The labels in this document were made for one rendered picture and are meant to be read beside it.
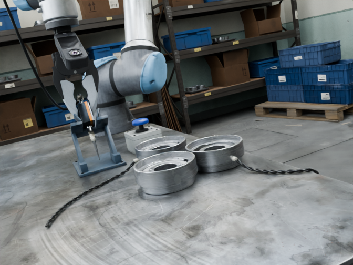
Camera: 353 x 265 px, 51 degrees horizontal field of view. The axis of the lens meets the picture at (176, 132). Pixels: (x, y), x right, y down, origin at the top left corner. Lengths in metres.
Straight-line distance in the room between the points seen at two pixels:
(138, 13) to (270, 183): 0.74
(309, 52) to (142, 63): 3.50
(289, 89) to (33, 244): 4.35
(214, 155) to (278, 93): 4.25
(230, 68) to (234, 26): 0.89
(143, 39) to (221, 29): 4.33
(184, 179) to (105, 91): 0.62
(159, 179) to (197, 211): 0.09
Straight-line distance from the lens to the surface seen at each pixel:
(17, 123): 4.12
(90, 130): 0.82
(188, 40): 4.61
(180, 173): 0.57
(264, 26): 5.17
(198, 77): 5.19
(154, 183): 0.58
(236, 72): 4.89
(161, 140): 0.79
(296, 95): 4.68
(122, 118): 1.16
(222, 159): 0.63
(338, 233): 0.43
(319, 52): 4.38
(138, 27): 1.14
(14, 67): 4.63
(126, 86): 1.11
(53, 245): 0.52
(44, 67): 4.10
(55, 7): 0.84
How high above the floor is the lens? 1.01
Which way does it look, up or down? 12 degrees down
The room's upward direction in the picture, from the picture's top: 11 degrees counter-clockwise
